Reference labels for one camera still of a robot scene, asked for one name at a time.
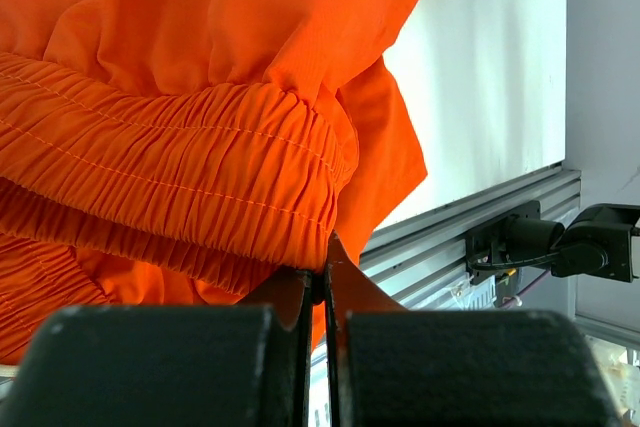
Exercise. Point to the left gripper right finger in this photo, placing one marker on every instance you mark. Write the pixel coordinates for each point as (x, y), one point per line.
(390, 366)

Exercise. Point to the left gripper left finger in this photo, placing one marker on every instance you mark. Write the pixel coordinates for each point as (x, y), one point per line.
(241, 365)

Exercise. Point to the orange shorts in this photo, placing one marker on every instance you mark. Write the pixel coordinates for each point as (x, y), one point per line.
(180, 151)

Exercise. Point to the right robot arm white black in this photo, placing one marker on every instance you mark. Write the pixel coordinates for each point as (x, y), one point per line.
(597, 243)

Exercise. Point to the aluminium mounting rail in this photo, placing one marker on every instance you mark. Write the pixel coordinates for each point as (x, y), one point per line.
(421, 262)

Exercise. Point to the white slotted cable duct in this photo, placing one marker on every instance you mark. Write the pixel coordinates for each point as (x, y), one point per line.
(492, 292)

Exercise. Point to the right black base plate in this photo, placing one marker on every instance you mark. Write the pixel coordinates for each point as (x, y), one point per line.
(486, 243)

